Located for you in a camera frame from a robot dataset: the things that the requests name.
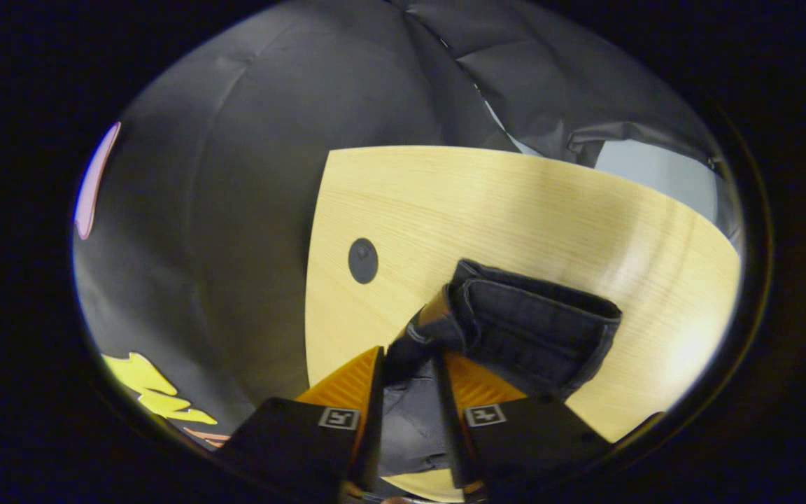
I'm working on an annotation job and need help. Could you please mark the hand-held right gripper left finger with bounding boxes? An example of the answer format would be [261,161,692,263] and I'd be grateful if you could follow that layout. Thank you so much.
[218,345,386,503]

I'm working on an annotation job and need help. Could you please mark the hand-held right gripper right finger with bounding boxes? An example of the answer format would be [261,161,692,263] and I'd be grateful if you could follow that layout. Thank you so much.
[437,350,615,503]

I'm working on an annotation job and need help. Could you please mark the black jeans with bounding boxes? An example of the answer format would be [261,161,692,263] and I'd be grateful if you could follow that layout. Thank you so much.
[379,258,623,484]

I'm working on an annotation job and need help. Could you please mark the black table cable grommet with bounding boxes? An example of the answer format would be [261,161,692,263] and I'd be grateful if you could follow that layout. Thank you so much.
[348,237,379,285]

